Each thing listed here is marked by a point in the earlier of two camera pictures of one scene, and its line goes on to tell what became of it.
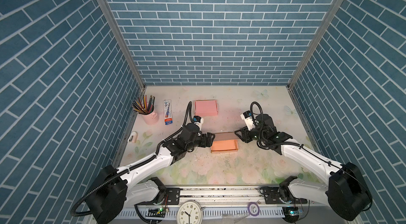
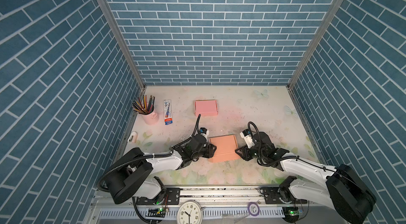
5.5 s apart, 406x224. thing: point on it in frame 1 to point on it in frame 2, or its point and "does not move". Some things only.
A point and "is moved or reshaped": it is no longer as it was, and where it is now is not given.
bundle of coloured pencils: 141,107 does not move
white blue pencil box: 167,109 does not move
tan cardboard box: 224,142 is moved or reshaped
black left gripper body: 189,147 to 203,152
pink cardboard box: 205,108 does not move
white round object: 133,137 does not move
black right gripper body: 258,136 to 258,154
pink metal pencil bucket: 152,118 does not move
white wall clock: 190,212 does not move
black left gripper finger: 210,138 to 212,148
